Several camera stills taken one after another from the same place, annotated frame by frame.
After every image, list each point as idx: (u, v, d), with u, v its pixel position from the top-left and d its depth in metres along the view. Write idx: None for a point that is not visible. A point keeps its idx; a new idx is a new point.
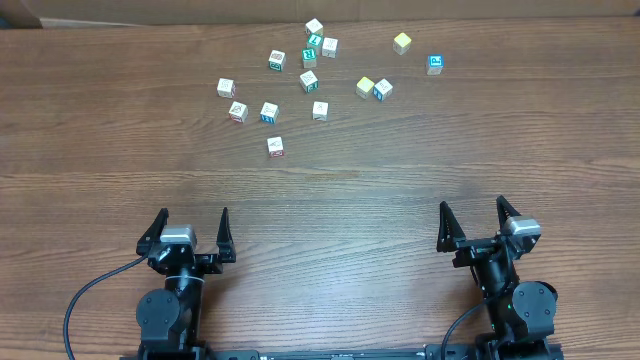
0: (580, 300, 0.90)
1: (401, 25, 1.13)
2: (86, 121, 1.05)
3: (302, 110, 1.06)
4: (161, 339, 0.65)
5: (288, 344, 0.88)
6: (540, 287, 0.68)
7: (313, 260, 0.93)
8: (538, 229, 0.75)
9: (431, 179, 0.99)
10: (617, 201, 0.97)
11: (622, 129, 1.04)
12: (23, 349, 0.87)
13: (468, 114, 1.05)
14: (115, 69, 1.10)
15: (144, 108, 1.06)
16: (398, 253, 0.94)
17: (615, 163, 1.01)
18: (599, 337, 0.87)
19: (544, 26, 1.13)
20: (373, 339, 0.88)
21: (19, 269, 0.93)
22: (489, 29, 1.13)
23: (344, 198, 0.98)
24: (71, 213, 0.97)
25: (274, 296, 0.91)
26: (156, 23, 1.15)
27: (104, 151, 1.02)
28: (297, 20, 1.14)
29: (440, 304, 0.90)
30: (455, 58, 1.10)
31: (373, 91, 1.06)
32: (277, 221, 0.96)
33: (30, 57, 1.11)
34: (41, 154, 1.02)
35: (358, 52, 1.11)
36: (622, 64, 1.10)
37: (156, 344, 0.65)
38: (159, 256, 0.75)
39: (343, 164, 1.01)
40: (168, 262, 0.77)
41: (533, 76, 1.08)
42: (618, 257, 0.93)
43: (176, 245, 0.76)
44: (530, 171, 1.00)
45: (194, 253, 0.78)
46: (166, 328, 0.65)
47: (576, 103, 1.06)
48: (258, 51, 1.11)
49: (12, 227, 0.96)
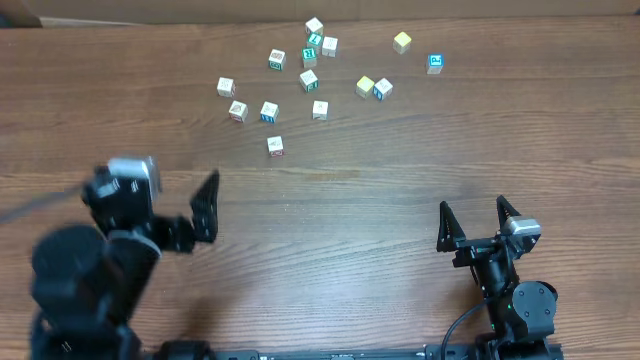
0: (580, 300, 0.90)
1: (401, 25, 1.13)
2: (86, 121, 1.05)
3: (302, 110, 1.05)
4: (67, 289, 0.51)
5: (288, 344, 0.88)
6: (540, 287, 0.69)
7: (313, 260, 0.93)
8: (538, 229, 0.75)
9: (431, 179, 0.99)
10: (618, 201, 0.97)
11: (622, 129, 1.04)
12: (23, 349, 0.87)
13: (468, 113, 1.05)
14: (115, 69, 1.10)
15: (144, 108, 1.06)
16: (398, 253, 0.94)
17: (615, 162, 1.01)
18: (598, 337, 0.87)
19: (545, 26, 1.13)
20: (373, 339, 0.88)
21: (20, 269, 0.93)
22: (489, 29, 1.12)
23: (345, 197, 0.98)
24: (71, 213, 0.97)
25: (274, 296, 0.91)
26: (156, 22, 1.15)
27: (104, 151, 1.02)
28: (297, 20, 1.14)
29: (440, 304, 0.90)
30: (456, 57, 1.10)
31: (373, 90, 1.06)
32: (277, 221, 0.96)
33: (30, 57, 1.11)
34: (41, 154, 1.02)
35: (358, 51, 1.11)
36: (623, 63, 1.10)
37: (58, 298, 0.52)
38: (103, 189, 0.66)
39: (343, 163, 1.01)
40: (117, 208, 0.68)
41: (533, 75, 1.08)
42: (618, 258, 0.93)
43: (128, 180, 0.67)
44: (530, 170, 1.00)
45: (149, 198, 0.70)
46: (76, 275, 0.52)
47: (576, 102, 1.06)
48: (258, 50, 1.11)
49: (12, 227, 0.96)
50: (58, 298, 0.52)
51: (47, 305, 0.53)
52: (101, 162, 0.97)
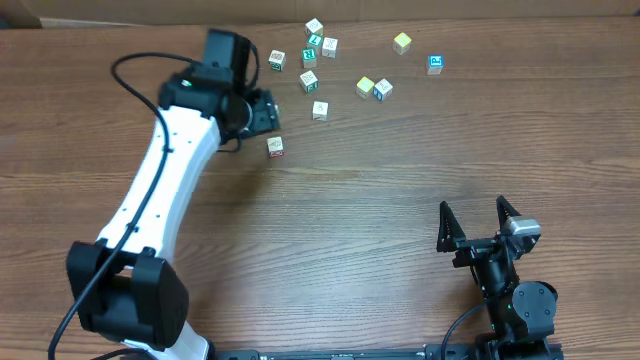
0: (580, 300, 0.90)
1: (401, 25, 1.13)
2: (86, 121, 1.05)
3: (302, 110, 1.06)
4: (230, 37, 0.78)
5: (288, 344, 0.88)
6: (540, 287, 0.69)
7: (313, 260, 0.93)
8: (538, 229, 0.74)
9: (432, 179, 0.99)
10: (618, 201, 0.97)
11: (622, 129, 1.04)
12: (23, 349, 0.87)
13: (468, 113, 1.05)
14: (115, 69, 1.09)
15: (144, 108, 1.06)
16: (398, 253, 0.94)
17: (615, 163, 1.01)
18: (599, 337, 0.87)
19: (544, 26, 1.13)
20: (372, 339, 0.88)
21: (20, 269, 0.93)
22: (489, 29, 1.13)
23: (344, 198, 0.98)
24: (71, 213, 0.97)
25: (273, 296, 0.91)
26: (157, 23, 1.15)
27: (105, 151, 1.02)
28: (297, 21, 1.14)
29: (440, 304, 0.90)
30: (455, 58, 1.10)
31: (373, 91, 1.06)
32: (277, 221, 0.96)
33: (30, 58, 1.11)
34: (41, 155, 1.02)
35: (358, 52, 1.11)
36: (623, 63, 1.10)
37: (224, 45, 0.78)
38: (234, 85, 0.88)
39: (343, 164, 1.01)
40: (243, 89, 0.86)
41: (533, 76, 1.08)
42: (619, 258, 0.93)
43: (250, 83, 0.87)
44: (530, 171, 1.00)
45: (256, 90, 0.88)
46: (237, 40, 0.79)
47: (577, 103, 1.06)
48: (258, 51, 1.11)
49: (12, 227, 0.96)
50: (221, 45, 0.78)
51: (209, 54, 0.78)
52: (123, 170, 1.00)
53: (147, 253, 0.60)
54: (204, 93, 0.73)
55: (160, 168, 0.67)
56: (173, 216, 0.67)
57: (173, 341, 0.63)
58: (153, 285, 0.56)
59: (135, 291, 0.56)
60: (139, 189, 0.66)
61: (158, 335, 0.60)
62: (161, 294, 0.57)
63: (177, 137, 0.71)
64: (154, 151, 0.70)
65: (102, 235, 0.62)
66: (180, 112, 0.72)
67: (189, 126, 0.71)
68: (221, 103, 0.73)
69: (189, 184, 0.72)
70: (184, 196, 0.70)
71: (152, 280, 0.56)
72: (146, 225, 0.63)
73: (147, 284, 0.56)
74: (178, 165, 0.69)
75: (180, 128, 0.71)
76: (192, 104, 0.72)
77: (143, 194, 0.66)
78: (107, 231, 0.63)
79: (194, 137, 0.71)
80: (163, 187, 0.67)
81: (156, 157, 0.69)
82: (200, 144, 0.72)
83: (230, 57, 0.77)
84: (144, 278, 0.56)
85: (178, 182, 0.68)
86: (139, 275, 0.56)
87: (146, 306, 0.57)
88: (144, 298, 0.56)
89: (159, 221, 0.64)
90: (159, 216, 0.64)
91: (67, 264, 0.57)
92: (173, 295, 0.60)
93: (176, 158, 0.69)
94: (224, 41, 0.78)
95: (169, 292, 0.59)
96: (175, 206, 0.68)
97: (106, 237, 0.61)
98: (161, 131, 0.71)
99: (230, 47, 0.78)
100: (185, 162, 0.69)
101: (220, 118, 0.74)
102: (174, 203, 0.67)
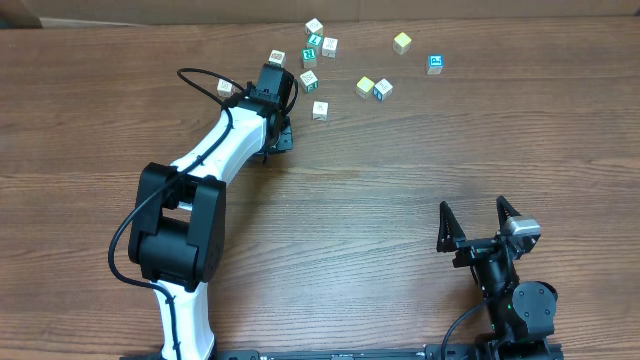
0: (580, 301, 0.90)
1: (401, 25, 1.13)
2: (86, 121, 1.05)
3: (302, 110, 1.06)
4: (282, 70, 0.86)
5: (288, 344, 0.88)
6: (540, 287, 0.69)
7: (313, 260, 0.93)
8: (538, 229, 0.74)
9: (432, 179, 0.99)
10: (618, 201, 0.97)
11: (622, 129, 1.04)
12: (23, 349, 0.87)
13: (468, 114, 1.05)
14: (115, 69, 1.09)
15: (144, 108, 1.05)
16: (398, 253, 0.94)
17: (615, 163, 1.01)
18: (599, 337, 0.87)
19: (544, 26, 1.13)
20: (373, 339, 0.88)
21: (20, 269, 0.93)
22: (488, 29, 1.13)
23: (344, 198, 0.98)
24: (71, 213, 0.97)
25: (274, 296, 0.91)
26: (157, 23, 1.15)
27: (104, 151, 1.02)
28: (297, 21, 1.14)
29: (440, 304, 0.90)
30: (455, 58, 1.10)
31: (373, 91, 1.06)
32: (278, 221, 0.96)
33: (30, 57, 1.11)
34: (41, 154, 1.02)
35: (358, 52, 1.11)
36: (623, 63, 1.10)
37: (274, 77, 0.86)
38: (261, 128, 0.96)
39: (343, 164, 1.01)
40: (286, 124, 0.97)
41: (533, 76, 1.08)
42: (618, 257, 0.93)
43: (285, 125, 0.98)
44: (530, 171, 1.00)
45: (288, 126, 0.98)
46: (286, 72, 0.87)
47: (577, 103, 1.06)
48: (258, 50, 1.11)
49: (11, 227, 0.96)
50: (273, 78, 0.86)
51: (264, 84, 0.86)
52: (123, 170, 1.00)
53: (212, 178, 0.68)
54: (257, 105, 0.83)
55: (224, 136, 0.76)
56: (225, 173, 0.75)
57: (204, 280, 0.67)
58: (214, 199, 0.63)
59: (195, 210, 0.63)
60: (205, 144, 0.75)
61: (199, 263, 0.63)
62: (215, 218, 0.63)
63: (238, 123, 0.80)
64: (218, 128, 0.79)
65: (174, 164, 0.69)
66: (241, 111, 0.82)
67: (247, 119, 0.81)
68: (270, 118, 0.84)
69: (235, 165, 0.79)
70: (233, 168, 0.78)
71: (214, 195, 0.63)
72: (210, 163, 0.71)
73: (208, 204, 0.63)
74: (236, 138, 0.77)
75: (242, 117, 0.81)
76: (248, 112, 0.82)
77: (208, 147, 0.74)
78: (179, 161, 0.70)
79: (252, 123, 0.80)
80: (225, 147, 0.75)
81: (219, 131, 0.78)
82: (253, 132, 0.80)
83: (280, 84, 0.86)
84: (206, 198, 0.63)
85: (235, 149, 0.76)
86: (203, 194, 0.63)
87: (200, 223, 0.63)
88: (203, 214, 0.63)
89: (219, 166, 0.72)
90: (220, 162, 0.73)
91: (139, 179, 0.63)
92: (219, 231, 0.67)
93: (236, 133, 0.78)
94: (277, 71, 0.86)
95: (218, 223, 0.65)
96: (227, 169, 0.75)
97: (176, 165, 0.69)
98: (225, 119, 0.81)
99: (279, 78, 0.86)
100: (241, 138, 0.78)
101: (267, 130, 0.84)
102: (229, 164, 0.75)
